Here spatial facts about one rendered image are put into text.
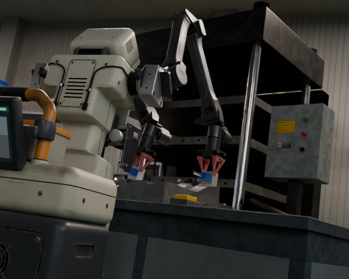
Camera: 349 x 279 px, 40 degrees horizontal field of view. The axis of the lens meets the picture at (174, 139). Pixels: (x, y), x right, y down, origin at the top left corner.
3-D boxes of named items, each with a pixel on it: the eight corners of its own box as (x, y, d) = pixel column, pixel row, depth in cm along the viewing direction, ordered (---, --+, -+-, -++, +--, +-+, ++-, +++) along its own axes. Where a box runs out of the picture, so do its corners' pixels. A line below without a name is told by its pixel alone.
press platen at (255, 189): (239, 188, 259) (240, 179, 260) (102, 180, 329) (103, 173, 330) (297, 207, 314) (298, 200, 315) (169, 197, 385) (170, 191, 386)
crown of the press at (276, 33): (255, 102, 254) (267, -3, 267) (93, 113, 337) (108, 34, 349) (318, 140, 317) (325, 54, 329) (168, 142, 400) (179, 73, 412)
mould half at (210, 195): (162, 204, 184) (167, 169, 187) (115, 200, 201) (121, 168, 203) (231, 220, 221) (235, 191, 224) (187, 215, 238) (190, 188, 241)
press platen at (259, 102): (252, 102, 271) (252, 94, 272) (117, 112, 342) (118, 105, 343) (303, 133, 324) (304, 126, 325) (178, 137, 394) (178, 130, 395)
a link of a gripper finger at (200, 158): (203, 177, 196) (206, 155, 198) (217, 177, 192) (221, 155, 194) (194, 173, 191) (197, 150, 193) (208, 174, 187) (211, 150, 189)
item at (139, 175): (119, 171, 190) (124, 159, 191) (112, 169, 193) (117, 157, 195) (140, 182, 199) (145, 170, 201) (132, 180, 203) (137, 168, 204)
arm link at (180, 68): (167, 9, 199) (188, 0, 194) (184, 34, 207) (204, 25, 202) (150, 83, 170) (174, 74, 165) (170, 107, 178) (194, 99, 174)
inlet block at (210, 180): (197, 179, 181) (199, 165, 182) (186, 179, 184) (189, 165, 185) (216, 186, 190) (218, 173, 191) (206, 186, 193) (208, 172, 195)
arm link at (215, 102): (175, 27, 201) (197, 17, 196) (181, 30, 206) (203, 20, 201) (200, 125, 197) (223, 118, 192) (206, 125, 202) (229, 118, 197)
